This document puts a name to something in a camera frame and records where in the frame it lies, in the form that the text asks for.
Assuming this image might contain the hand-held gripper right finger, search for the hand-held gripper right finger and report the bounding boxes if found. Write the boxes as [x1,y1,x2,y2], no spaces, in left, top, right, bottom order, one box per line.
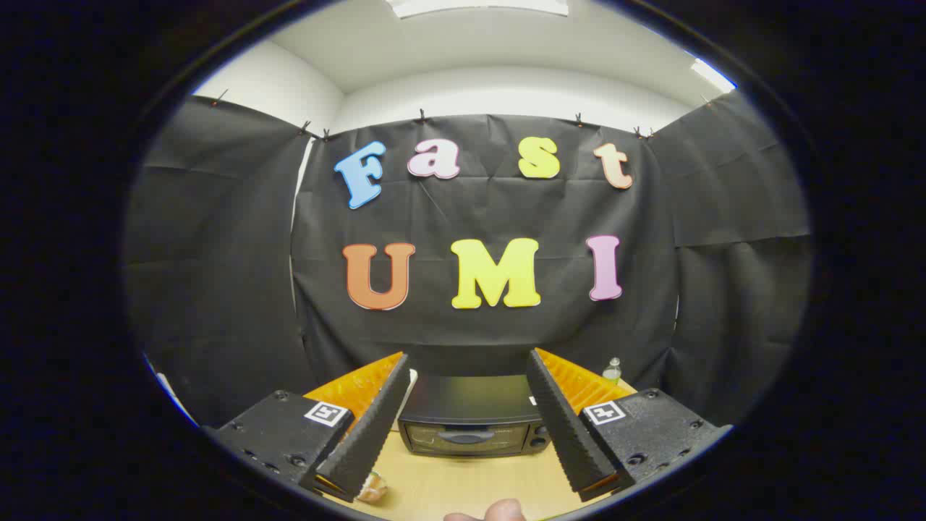
[526,348,734,503]

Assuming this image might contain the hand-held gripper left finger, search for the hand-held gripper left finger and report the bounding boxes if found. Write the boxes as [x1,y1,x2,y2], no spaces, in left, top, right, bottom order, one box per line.
[201,352,411,503]

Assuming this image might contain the toast sandwich with lettuce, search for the toast sandwich with lettuce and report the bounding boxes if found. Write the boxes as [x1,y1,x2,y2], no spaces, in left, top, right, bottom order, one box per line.
[356,470,389,505]

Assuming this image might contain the black toaster oven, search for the black toaster oven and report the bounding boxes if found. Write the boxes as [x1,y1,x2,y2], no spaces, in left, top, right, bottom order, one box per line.
[397,374,552,457]

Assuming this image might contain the small ceiling light panel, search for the small ceiling light panel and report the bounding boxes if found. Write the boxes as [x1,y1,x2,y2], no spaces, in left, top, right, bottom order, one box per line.
[689,58,737,93]

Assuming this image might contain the long ceiling light panel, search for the long ceiling light panel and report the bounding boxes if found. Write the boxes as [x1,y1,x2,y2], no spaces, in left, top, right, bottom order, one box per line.
[383,0,570,19]

